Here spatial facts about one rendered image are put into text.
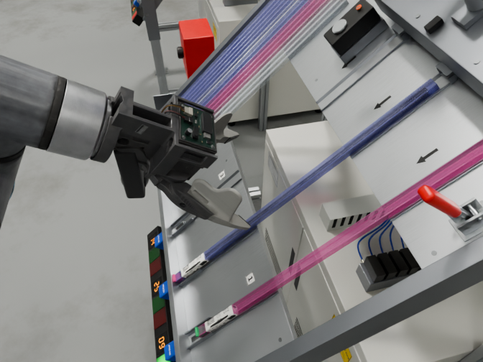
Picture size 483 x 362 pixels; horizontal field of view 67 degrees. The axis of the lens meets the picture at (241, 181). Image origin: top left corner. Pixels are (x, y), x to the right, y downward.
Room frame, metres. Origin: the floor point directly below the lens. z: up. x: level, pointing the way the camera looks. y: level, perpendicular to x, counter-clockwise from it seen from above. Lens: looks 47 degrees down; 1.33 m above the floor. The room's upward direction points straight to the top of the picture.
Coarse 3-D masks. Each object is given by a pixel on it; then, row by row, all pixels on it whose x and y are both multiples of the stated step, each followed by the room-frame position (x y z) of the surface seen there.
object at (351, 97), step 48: (384, 48) 0.51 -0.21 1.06; (336, 96) 0.48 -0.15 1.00; (384, 96) 0.43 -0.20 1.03; (432, 96) 0.39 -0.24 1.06; (480, 96) 0.35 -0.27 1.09; (384, 144) 0.36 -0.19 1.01; (432, 144) 0.33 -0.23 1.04; (384, 192) 0.30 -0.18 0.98; (480, 192) 0.25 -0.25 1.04; (432, 240) 0.22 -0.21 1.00
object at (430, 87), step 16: (432, 80) 0.40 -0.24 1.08; (416, 96) 0.39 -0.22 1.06; (400, 112) 0.38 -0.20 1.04; (368, 128) 0.39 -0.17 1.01; (384, 128) 0.38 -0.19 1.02; (352, 144) 0.37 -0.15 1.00; (336, 160) 0.37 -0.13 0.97; (304, 176) 0.37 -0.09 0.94; (320, 176) 0.36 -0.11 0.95; (288, 192) 0.36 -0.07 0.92; (272, 208) 0.35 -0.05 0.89; (256, 224) 0.34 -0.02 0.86; (224, 240) 0.34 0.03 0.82; (208, 256) 0.32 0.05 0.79
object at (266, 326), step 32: (224, 160) 0.51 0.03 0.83; (192, 224) 0.41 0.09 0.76; (192, 256) 0.35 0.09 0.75; (224, 256) 0.32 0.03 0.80; (256, 256) 0.29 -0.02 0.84; (192, 288) 0.29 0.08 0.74; (224, 288) 0.27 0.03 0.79; (256, 288) 0.25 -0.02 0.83; (192, 320) 0.24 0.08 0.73; (256, 320) 0.20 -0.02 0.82; (288, 320) 0.19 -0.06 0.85; (192, 352) 0.19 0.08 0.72; (224, 352) 0.18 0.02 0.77; (256, 352) 0.16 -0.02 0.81
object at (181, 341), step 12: (168, 204) 0.49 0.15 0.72; (168, 216) 0.45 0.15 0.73; (168, 228) 0.42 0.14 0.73; (168, 240) 0.39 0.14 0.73; (168, 252) 0.37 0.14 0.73; (168, 264) 0.34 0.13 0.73; (168, 276) 0.32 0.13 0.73; (168, 288) 0.30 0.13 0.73; (180, 288) 0.30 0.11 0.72; (180, 300) 0.28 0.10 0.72; (180, 312) 0.25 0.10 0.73; (180, 324) 0.23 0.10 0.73; (180, 336) 0.21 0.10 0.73; (180, 348) 0.19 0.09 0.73; (180, 360) 0.18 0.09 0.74
